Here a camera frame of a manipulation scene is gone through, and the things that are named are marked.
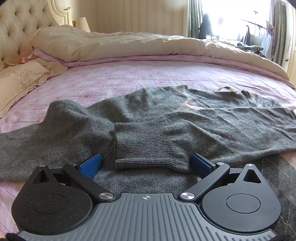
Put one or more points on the orange small item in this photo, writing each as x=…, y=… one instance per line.
x=24, y=59

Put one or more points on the hanging clothes rack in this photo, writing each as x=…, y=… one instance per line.
x=259, y=30

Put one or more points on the green curtain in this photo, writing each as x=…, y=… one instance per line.
x=195, y=16

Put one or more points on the dark patterned clothes pile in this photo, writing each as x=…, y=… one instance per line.
x=253, y=48

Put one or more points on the tufted beige headboard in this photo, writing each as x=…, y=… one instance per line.
x=19, y=21

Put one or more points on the grey argyle knit sweater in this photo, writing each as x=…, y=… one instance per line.
x=147, y=137

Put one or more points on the pink patterned bed sheet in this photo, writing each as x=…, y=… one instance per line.
x=89, y=84

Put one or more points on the cream bedside lamp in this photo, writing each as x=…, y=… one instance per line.
x=82, y=24

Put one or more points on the beige pillow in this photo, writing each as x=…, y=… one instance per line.
x=17, y=80

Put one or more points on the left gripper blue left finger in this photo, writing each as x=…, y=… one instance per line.
x=82, y=174

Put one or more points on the beige duvet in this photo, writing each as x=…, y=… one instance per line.
x=71, y=44

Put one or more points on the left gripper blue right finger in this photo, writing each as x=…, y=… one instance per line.
x=211, y=175

